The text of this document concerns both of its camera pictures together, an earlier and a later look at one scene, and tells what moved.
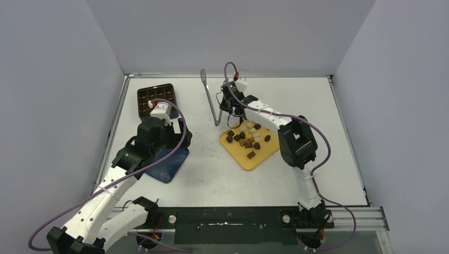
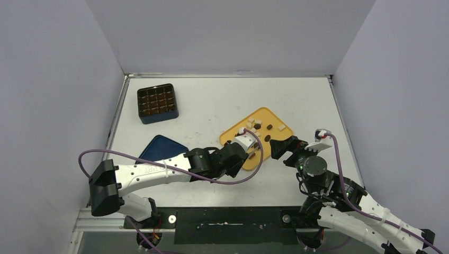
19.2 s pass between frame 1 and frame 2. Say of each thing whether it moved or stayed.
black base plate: stayed
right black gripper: moved
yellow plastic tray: stayed
